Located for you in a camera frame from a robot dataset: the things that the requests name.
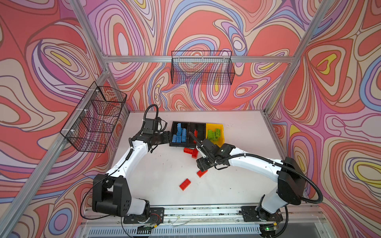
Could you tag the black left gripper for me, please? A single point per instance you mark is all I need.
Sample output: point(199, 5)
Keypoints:
point(166, 135)

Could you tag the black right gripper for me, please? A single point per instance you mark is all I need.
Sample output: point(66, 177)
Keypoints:
point(202, 164)

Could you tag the red lego brick small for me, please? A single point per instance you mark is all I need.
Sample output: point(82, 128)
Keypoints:
point(195, 153)

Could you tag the blue lego brick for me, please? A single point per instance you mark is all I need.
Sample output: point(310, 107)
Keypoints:
point(176, 139)
point(179, 129)
point(184, 135)

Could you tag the green lego brick large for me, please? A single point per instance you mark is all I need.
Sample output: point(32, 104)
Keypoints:
point(211, 135)

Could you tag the red lego brick front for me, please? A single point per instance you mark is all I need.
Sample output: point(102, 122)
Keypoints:
point(185, 184)

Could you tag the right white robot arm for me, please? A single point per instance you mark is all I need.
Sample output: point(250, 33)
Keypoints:
point(293, 186)

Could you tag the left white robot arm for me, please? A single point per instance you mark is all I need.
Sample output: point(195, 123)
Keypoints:
point(111, 194)

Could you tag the black plastic bin middle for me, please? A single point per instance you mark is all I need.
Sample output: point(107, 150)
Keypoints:
point(198, 130)

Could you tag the black plastic bin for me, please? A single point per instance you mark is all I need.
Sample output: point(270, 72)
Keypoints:
point(174, 131)
point(198, 130)

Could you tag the black plastic bin left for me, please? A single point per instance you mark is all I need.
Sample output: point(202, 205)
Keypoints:
point(174, 131)

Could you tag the yellow plastic bin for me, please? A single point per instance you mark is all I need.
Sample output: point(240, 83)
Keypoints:
point(213, 127)

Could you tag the black wire basket left wall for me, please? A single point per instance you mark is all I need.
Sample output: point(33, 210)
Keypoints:
point(98, 112)

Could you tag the black wire basket wall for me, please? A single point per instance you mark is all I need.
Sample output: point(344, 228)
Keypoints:
point(202, 67)
point(98, 112)

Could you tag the black wire basket back wall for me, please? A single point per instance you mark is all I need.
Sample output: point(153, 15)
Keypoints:
point(202, 67)

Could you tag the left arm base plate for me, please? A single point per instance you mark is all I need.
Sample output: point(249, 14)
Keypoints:
point(153, 216)

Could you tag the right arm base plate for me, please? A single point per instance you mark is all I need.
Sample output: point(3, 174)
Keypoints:
point(252, 214)

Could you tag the aluminium front rail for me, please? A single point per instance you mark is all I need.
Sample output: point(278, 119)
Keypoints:
point(213, 221)

